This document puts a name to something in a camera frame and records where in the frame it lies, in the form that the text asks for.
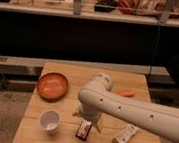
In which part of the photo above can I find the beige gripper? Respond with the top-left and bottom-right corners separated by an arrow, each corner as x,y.
72,106 -> 103,132

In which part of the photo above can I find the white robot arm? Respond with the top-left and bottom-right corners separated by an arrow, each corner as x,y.
78,73 -> 179,143

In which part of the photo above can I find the dark snack bar packet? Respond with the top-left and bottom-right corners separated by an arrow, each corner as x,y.
76,120 -> 92,141

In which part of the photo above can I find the white cup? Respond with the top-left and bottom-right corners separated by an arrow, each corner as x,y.
39,109 -> 61,135

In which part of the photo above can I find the orange wooden bowl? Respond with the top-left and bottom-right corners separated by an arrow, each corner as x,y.
36,72 -> 69,102

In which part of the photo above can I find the orange carrot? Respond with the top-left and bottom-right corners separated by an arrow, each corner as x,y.
119,90 -> 135,98

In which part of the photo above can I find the black bag on shelf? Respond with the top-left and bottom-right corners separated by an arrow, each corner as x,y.
94,0 -> 117,13

